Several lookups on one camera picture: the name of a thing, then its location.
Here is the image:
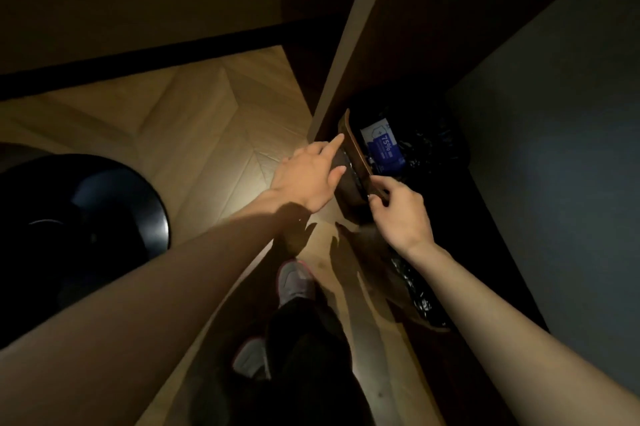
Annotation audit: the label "person's right hand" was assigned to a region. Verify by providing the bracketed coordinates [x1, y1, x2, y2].
[367, 175, 436, 257]

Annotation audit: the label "dark trousers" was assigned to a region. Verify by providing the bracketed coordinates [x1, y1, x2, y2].
[219, 290, 371, 426]

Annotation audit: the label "person's left hand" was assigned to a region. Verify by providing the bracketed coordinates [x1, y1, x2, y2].
[269, 132, 347, 214]

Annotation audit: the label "white sneaker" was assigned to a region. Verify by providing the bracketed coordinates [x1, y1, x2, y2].
[277, 259, 317, 309]
[232, 338, 271, 381]

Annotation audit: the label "person's left forearm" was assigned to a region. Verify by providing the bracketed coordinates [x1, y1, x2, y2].
[0, 190, 311, 426]

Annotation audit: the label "white left sneaker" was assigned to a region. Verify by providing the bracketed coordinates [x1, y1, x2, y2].
[232, 338, 271, 381]

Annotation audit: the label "wooden built-in desk unit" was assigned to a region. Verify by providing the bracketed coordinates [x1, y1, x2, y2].
[279, 0, 626, 181]

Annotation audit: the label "white right sneaker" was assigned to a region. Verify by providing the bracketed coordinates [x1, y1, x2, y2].
[277, 259, 317, 309]

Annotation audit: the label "person's right forearm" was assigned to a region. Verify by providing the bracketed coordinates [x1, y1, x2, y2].
[405, 243, 640, 426]

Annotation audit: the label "white blue wipes packet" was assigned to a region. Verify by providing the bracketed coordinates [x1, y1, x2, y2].
[359, 116, 407, 175]

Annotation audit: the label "black round table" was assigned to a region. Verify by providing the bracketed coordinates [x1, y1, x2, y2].
[0, 154, 171, 341]

